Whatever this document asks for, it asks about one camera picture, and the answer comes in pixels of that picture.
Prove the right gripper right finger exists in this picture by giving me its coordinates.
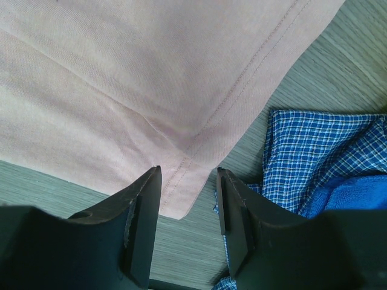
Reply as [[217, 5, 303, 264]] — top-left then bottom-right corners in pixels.
[[216, 167, 305, 278]]

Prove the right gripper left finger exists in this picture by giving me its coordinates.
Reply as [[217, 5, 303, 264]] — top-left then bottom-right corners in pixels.
[[68, 166, 162, 289]]

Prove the pink printed t shirt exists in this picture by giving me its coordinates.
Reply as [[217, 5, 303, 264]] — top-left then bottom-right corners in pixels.
[[1, 1, 342, 219]]

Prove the blue checkered shirt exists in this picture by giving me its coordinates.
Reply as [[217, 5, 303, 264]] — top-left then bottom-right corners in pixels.
[[216, 110, 386, 289]]

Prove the blue folded t shirt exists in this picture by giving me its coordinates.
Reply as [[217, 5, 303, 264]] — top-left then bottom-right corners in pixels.
[[299, 175, 386, 219]]

